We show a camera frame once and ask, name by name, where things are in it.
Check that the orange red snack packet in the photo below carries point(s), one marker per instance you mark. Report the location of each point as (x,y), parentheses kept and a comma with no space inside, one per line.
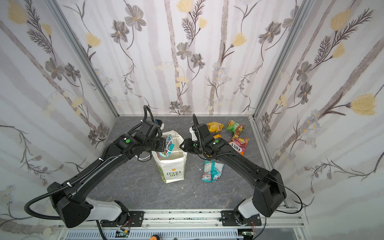
(239,144)

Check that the teal snack packet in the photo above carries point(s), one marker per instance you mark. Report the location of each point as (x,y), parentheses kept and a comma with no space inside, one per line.
(169,146)
(212,171)

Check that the aluminium corner post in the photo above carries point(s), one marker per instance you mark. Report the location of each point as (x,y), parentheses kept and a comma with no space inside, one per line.
(285,51)
(80,52)

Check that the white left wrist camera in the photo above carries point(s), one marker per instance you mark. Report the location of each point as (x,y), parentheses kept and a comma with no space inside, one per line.
(160,124)

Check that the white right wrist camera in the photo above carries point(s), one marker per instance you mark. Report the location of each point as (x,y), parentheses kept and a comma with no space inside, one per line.
(193,133)

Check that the small yellow snack packet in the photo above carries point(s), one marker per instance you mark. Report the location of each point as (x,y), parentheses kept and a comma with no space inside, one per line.
(215,127)

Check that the aluminium corner post left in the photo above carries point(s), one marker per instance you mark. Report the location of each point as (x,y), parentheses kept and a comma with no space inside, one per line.
(80,52)

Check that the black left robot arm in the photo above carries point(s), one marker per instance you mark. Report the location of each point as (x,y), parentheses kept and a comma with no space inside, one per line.
(70,199)

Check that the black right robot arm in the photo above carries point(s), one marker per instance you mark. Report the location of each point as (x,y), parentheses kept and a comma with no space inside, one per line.
(269,190)

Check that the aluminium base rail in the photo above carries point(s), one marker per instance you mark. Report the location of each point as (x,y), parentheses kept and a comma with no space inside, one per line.
(191,225)

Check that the aluminium corner post right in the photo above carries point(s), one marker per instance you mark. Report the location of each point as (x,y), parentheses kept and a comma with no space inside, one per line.
(285,51)

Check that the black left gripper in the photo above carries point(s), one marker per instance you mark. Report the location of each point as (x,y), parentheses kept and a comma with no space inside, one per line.
(162,144)

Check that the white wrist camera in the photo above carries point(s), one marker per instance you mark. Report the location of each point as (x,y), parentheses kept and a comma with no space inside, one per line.
(193,133)
(160,124)

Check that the white floral paper bag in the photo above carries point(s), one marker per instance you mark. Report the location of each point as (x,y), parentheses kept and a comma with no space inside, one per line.
(172,169)

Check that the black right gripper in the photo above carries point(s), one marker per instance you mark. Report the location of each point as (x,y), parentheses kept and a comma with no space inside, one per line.
(190,145)

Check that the green snack packet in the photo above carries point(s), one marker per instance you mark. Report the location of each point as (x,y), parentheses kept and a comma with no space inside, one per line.
(235,127)

